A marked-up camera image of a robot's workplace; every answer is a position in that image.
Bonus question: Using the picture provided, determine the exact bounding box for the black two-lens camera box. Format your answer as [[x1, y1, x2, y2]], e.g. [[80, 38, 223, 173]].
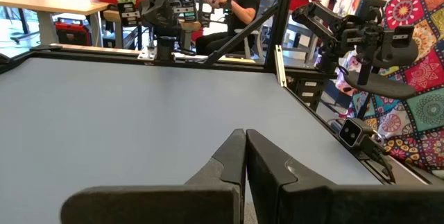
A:
[[338, 118, 374, 148]]

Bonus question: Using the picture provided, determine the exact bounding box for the blue grey table mat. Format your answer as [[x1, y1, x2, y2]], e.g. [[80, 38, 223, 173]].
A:
[[0, 57, 382, 224]]

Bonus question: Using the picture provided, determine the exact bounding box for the red black tool case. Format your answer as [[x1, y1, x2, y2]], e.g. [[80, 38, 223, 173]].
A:
[[55, 17, 93, 47]]

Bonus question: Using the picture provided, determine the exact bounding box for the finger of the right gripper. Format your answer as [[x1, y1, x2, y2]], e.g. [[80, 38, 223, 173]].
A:
[[173, 0, 198, 23], [117, 2, 139, 27]]

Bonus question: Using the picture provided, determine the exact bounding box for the light wooden desk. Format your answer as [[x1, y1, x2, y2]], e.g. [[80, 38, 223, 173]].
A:
[[0, 0, 110, 48]]

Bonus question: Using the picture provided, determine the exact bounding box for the black camera cable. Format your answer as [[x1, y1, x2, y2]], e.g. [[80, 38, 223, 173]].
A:
[[362, 135, 397, 184]]

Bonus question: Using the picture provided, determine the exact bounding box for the person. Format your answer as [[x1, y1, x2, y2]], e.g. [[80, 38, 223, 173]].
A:
[[196, 0, 261, 57]]

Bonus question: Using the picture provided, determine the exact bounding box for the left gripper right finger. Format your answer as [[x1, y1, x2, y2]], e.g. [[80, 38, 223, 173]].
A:
[[246, 129, 444, 224]]

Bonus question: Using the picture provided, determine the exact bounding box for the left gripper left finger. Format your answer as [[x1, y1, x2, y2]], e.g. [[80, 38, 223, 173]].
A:
[[60, 128, 247, 224]]

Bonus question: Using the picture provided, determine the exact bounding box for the black aluminium table frame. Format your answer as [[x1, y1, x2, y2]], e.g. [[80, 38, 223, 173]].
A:
[[0, 0, 431, 187]]

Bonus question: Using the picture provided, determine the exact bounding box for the colourful patterned quilt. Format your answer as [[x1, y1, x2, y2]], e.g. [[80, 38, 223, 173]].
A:
[[334, 0, 444, 180]]

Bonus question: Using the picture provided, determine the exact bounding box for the black drawer cabinet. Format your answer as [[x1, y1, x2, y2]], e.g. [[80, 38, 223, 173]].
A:
[[287, 69, 336, 112]]

